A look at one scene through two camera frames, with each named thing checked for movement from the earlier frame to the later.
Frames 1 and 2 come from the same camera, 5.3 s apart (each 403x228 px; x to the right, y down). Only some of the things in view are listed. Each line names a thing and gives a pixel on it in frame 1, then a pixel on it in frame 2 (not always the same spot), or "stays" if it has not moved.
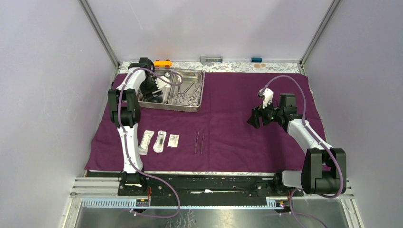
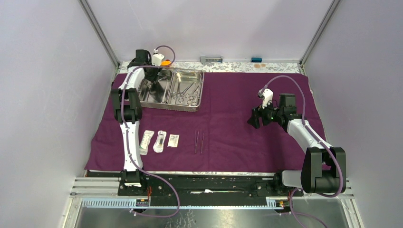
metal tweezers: (196, 141) stays
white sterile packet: (158, 147) stays
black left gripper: (148, 95) -> (153, 77)
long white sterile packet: (143, 147) stays
